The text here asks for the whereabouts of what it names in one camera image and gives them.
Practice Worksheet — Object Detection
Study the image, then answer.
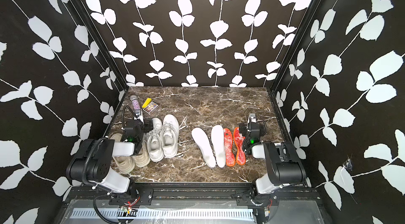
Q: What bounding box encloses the white sneaker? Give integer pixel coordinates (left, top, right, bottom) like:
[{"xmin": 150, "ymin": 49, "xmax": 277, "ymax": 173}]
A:
[
  {"xmin": 160, "ymin": 114, "xmax": 179, "ymax": 158},
  {"xmin": 147, "ymin": 117, "xmax": 164, "ymax": 162}
]

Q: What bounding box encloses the beige sneaker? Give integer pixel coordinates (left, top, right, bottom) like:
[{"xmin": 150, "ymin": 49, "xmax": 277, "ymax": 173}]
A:
[
  {"xmin": 112, "ymin": 144, "xmax": 135, "ymax": 174},
  {"xmin": 132, "ymin": 140, "xmax": 151, "ymax": 168}
]

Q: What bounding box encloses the white grey insole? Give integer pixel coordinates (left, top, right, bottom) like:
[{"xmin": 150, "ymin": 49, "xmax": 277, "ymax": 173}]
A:
[{"xmin": 211, "ymin": 125, "xmax": 226, "ymax": 168}]

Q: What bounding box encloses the red orange insole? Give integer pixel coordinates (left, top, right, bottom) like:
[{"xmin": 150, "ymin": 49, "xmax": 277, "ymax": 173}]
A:
[{"xmin": 224, "ymin": 128, "xmax": 236, "ymax": 167}]

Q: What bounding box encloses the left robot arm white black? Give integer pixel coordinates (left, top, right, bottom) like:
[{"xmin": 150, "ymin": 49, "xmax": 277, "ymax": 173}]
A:
[{"xmin": 66, "ymin": 119, "xmax": 154, "ymax": 193}]

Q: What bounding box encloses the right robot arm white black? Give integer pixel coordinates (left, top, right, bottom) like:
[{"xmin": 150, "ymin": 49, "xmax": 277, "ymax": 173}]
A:
[{"xmin": 239, "ymin": 121, "xmax": 306, "ymax": 194}]

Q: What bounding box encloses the small purple card box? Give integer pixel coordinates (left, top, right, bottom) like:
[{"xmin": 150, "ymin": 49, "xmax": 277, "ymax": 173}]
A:
[{"xmin": 143, "ymin": 101, "xmax": 158, "ymax": 114}]

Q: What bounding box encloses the purple glitter tube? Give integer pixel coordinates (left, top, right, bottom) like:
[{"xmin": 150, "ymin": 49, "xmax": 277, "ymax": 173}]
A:
[{"xmin": 130, "ymin": 95, "xmax": 142, "ymax": 117}]

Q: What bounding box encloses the yellow wedge block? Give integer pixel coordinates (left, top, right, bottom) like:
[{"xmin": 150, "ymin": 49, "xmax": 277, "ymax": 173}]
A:
[{"xmin": 142, "ymin": 98, "xmax": 152, "ymax": 109}]

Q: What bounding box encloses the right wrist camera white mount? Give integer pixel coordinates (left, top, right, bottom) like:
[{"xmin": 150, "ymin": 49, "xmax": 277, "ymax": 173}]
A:
[{"xmin": 248, "ymin": 113, "xmax": 256, "ymax": 124}]

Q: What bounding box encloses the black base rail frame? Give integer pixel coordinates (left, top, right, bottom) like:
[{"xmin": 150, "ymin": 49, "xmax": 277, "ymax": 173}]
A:
[{"xmin": 61, "ymin": 182, "xmax": 323, "ymax": 210}]

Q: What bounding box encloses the white slotted cable duct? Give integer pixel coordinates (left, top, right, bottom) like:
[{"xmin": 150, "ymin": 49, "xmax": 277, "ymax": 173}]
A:
[{"xmin": 69, "ymin": 208, "xmax": 255, "ymax": 221}]

